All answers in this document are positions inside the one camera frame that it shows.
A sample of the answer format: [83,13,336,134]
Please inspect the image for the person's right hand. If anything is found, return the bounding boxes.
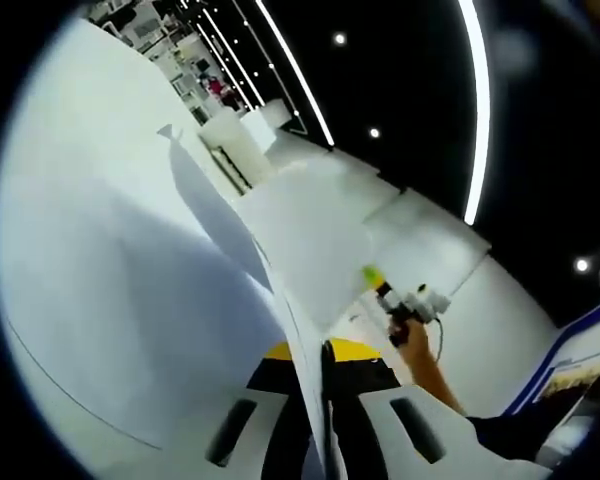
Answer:
[386,317,432,355]

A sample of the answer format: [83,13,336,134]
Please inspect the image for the round ceiling spotlights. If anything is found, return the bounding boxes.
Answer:
[332,31,591,275]

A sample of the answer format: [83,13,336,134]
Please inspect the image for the stack of white printing papers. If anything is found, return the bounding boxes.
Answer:
[232,162,382,480]

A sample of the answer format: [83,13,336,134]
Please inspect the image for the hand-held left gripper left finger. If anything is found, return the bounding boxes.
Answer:
[172,341,327,480]

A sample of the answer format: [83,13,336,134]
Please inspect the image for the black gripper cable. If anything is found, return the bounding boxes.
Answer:
[428,316,446,362]

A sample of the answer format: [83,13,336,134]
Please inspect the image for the long curved ceiling light strip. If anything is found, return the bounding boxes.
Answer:
[253,0,337,147]

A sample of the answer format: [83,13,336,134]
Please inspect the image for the white table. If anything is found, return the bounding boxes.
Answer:
[0,18,416,480]

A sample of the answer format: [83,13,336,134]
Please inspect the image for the wide bright ceiling light strip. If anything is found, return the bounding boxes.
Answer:
[456,0,492,226]

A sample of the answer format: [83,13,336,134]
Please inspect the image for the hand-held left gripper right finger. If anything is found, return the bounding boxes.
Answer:
[321,336,555,480]

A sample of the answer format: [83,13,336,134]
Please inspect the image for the white printer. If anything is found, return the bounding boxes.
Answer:
[198,112,275,197]

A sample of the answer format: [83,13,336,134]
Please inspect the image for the blue white wall banner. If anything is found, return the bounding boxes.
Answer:
[503,299,600,417]

